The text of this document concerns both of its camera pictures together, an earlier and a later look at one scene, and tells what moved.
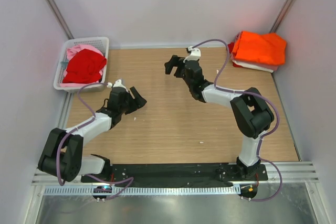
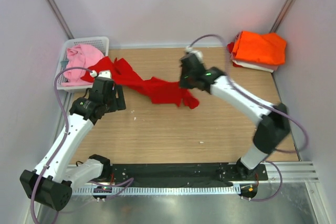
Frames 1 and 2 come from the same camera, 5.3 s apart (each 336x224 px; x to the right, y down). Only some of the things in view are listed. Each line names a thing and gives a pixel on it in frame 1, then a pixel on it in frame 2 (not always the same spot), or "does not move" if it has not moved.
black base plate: [217, 174] does not move
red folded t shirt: [230, 46] does not move
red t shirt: [84, 66] → [157, 88]
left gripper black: [139, 102] → [120, 105]
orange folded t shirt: [259, 46] does not move
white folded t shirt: [253, 67] does not move
